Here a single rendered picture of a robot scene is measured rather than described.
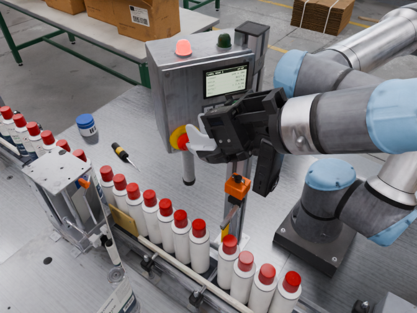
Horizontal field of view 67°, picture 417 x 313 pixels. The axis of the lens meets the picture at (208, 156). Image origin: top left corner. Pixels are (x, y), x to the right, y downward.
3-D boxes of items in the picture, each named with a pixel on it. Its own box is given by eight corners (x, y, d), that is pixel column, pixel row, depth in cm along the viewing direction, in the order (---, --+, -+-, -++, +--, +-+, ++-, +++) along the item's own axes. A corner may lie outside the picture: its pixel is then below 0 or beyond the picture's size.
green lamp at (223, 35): (213, 45, 54) (214, 31, 52) (228, 43, 54) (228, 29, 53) (219, 51, 52) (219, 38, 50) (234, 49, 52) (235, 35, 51)
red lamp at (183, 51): (174, 51, 52) (172, 38, 50) (188, 49, 52) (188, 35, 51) (178, 59, 50) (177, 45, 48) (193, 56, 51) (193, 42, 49)
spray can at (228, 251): (213, 281, 85) (213, 241, 71) (224, 267, 88) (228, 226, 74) (228, 294, 83) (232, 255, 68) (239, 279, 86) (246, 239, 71)
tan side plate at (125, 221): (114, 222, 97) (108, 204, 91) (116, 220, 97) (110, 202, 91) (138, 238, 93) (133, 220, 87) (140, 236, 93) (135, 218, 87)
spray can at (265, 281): (245, 315, 79) (253, 278, 65) (249, 294, 83) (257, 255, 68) (265, 321, 78) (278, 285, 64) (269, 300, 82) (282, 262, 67)
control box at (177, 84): (156, 126, 68) (143, 40, 55) (229, 110, 72) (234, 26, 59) (169, 158, 61) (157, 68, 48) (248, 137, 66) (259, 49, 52)
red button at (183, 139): (173, 130, 58) (178, 140, 56) (193, 125, 59) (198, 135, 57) (175, 145, 61) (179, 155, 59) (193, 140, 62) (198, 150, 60)
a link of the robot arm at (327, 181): (316, 179, 97) (324, 145, 88) (357, 204, 89) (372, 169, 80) (291, 200, 91) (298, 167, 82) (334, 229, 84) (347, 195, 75)
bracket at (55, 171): (21, 172, 79) (19, 169, 78) (58, 147, 85) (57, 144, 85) (55, 196, 73) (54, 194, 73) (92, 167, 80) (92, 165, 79)
